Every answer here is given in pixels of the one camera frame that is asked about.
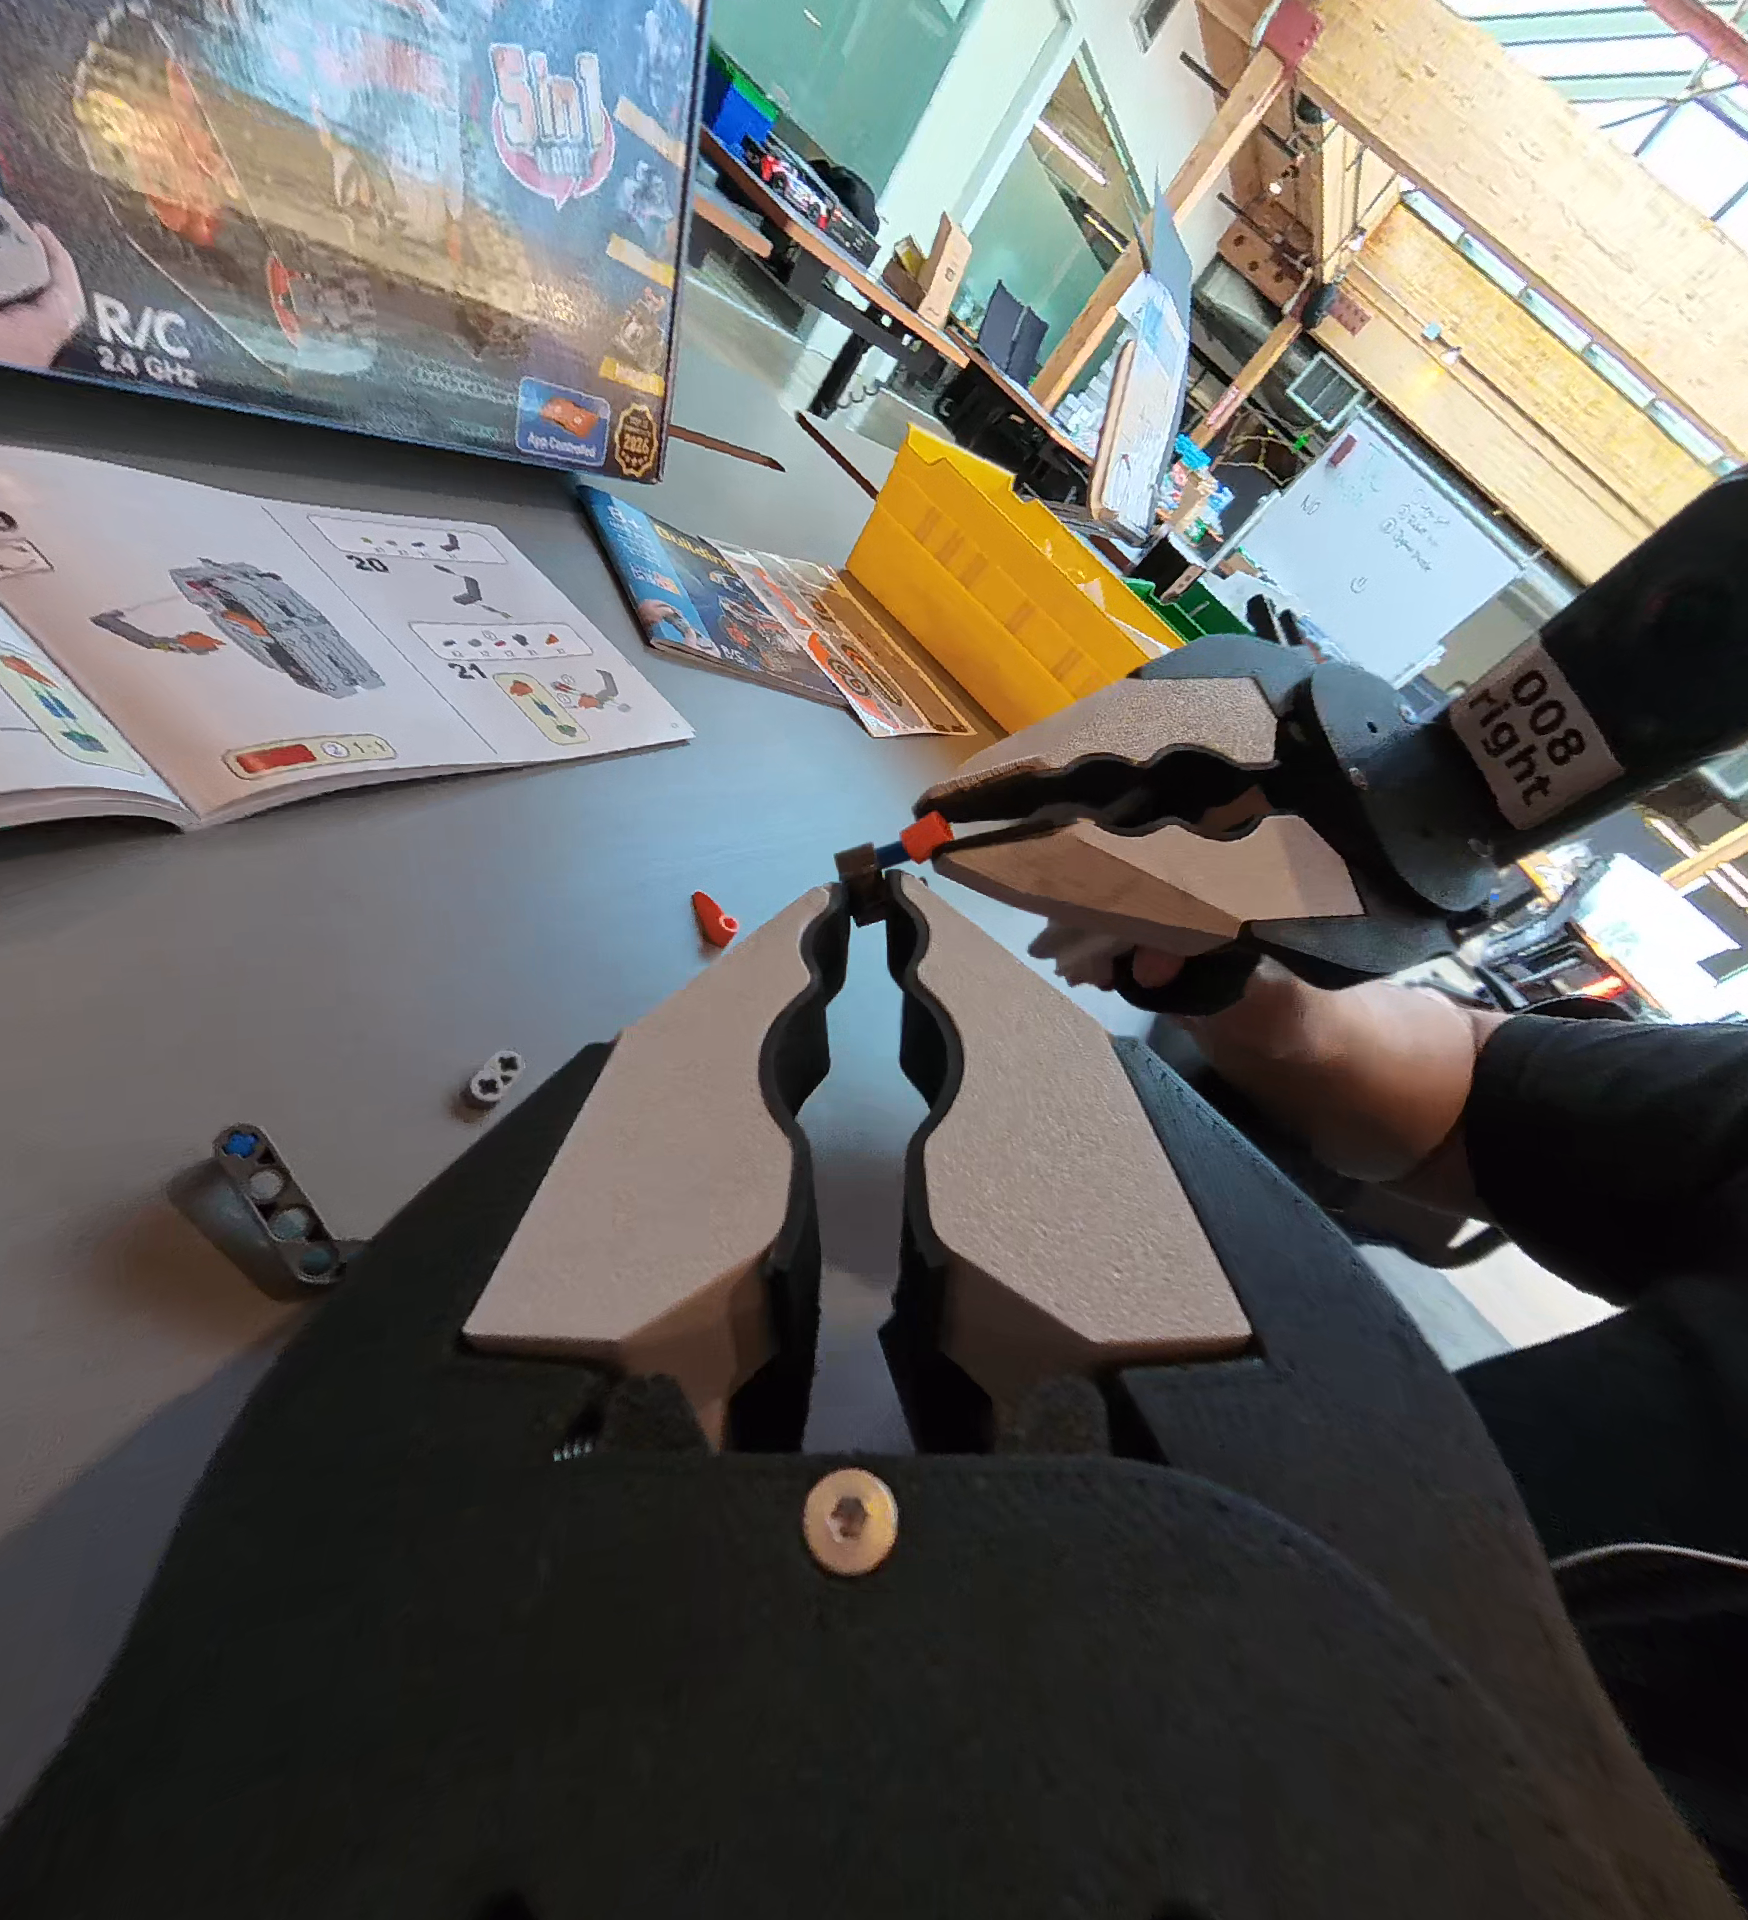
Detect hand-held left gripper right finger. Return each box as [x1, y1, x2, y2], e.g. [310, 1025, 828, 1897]
[881, 870, 1254, 1455]

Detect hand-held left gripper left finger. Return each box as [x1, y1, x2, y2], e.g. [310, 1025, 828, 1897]
[461, 882, 856, 1455]

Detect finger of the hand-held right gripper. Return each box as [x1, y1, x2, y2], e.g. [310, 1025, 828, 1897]
[912, 675, 1291, 836]
[928, 808, 1372, 950]

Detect person's right forearm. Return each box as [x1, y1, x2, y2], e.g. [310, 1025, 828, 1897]
[1459, 1006, 1748, 1308]

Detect person's right hand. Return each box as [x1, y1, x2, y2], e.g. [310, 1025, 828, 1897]
[1186, 980, 1482, 1194]

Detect yellow storage bin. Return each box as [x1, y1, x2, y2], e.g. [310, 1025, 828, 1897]
[843, 423, 1191, 737]

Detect orange sticker sheet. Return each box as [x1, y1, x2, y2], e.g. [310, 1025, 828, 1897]
[725, 540, 981, 739]

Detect whiteboard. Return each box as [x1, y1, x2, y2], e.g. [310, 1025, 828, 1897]
[1235, 411, 1529, 684]

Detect standing sign board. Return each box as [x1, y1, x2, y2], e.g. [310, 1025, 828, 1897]
[1091, 178, 1194, 542]

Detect grey angled beam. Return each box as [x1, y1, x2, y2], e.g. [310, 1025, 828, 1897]
[169, 1122, 367, 1303]

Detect small blue booklet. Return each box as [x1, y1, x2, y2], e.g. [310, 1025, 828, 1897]
[579, 484, 853, 706]

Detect cardboard box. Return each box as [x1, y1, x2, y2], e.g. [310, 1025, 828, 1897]
[916, 209, 974, 326]

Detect long wooden table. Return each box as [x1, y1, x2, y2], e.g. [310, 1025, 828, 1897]
[695, 127, 1102, 467]

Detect red toy car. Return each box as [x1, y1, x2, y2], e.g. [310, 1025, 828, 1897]
[745, 140, 876, 258]

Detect open instruction booklet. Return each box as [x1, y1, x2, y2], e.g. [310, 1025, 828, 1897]
[0, 439, 697, 851]

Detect blue storage bin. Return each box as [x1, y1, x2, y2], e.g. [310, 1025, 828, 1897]
[701, 52, 781, 155]

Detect robot kit box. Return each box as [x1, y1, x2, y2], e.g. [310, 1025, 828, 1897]
[0, 0, 710, 486]

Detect thin white cable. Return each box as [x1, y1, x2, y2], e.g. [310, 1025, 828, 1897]
[1549, 1538, 1748, 1577]

